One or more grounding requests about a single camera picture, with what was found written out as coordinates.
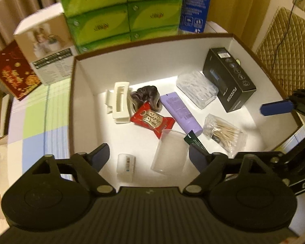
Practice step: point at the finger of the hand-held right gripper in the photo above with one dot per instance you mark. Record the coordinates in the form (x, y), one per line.
(300, 155)
(275, 108)

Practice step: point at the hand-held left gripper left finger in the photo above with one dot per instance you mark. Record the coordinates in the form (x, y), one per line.
(101, 156)

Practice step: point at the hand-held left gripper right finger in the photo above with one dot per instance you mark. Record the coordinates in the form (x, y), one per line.
(197, 156)

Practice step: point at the dark green tube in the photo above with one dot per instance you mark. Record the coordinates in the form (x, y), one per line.
(195, 140)

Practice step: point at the small white tube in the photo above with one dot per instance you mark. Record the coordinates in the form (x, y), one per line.
(126, 166)

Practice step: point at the clear plastic cup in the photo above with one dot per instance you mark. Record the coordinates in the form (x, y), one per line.
(169, 152)

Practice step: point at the bag of cotton swabs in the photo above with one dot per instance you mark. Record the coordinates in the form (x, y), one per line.
(225, 132)

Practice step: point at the purple tube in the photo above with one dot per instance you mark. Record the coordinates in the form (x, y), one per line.
(179, 111)

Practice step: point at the black product box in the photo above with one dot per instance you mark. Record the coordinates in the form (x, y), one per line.
(231, 81)

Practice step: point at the white hair claw clip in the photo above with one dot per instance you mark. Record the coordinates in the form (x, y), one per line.
(119, 101)

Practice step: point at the red snack packet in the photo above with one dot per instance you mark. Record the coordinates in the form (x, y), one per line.
(152, 119)

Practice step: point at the clear plastic case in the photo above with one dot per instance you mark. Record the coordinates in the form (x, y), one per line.
(197, 89)

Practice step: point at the dark velvet scrunchie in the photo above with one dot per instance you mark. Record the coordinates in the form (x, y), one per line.
(146, 94)

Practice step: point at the brown cardboard box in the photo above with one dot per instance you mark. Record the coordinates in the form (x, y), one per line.
(147, 66)

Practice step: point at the plaid cloth covered desktop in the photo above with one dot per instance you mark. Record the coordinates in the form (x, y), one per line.
(45, 122)

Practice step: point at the chair with quilted cover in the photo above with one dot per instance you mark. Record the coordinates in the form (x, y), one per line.
(287, 48)

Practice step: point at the golden curtain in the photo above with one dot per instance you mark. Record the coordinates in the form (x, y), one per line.
(236, 7)

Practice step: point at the red gift box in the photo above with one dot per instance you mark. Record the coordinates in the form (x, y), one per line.
(12, 73)

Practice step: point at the white figurine box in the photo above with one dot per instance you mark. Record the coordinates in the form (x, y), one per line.
(45, 48)

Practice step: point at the blue box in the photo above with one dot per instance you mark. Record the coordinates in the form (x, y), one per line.
(195, 5)

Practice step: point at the stack of green tissue packs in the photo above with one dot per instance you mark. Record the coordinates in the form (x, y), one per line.
(122, 10)

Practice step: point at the beige curtain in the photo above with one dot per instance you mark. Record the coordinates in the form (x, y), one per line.
(17, 2)

